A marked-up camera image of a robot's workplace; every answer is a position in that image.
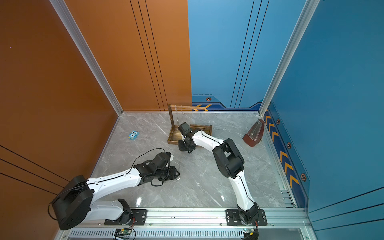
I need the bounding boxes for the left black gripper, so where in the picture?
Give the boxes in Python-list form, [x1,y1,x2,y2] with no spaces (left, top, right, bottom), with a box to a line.
[154,165,182,181]

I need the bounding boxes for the wooden jewelry display stand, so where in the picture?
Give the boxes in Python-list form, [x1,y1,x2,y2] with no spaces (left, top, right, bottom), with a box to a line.
[167,105,213,145]

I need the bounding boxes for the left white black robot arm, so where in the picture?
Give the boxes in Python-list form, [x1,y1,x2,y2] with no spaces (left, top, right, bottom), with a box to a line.
[48,152,180,231]

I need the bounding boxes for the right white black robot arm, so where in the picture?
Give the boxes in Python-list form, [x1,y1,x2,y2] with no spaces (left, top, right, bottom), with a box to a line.
[178,123,260,225]

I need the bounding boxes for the small blue owl toy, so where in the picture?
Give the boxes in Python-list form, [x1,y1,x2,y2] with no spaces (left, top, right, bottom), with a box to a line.
[129,131,140,140]

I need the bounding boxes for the dark red metronome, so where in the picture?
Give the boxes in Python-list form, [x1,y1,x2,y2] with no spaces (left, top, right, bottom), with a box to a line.
[243,119,265,148]

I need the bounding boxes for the left green circuit board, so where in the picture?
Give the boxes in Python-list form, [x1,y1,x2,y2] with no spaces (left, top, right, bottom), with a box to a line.
[114,228,133,238]

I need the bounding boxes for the green circuit board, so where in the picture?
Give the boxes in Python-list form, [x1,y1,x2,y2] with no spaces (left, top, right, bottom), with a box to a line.
[243,228,259,238]
[114,228,133,238]

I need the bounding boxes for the right green circuit board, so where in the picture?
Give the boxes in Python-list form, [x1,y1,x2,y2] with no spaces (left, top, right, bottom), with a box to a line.
[243,228,259,238]

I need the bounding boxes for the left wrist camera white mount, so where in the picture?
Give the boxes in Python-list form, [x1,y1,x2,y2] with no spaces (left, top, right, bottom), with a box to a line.
[164,152,174,166]

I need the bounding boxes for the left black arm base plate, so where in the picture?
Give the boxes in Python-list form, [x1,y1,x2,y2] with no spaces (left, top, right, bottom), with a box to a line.
[104,209,148,227]

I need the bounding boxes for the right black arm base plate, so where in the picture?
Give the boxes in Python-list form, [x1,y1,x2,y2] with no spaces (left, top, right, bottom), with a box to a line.
[225,209,268,226]

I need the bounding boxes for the aluminium front rail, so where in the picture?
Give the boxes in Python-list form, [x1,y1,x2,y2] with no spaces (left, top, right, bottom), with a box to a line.
[61,206,313,229]

